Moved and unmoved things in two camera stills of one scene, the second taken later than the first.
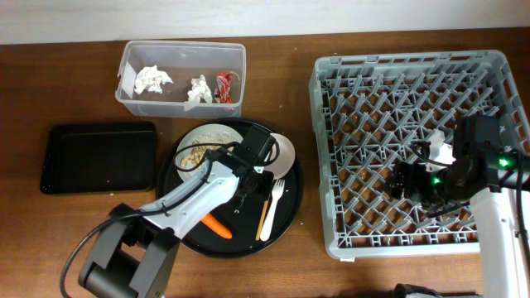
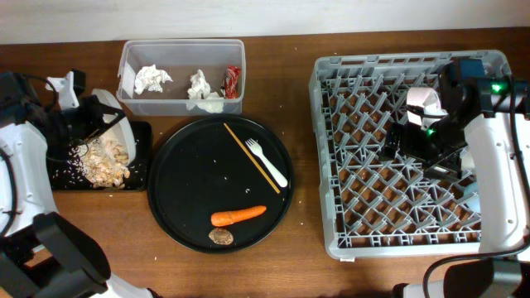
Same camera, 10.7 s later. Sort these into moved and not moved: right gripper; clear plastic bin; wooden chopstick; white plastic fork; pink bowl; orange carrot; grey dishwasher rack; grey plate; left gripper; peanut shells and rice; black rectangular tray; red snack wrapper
Moved: peanut shells and rice; right gripper; grey plate; orange carrot; pink bowl; left gripper; white plastic fork; red snack wrapper; wooden chopstick
Not moved: clear plastic bin; grey dishwasher rack; black rectangular tray
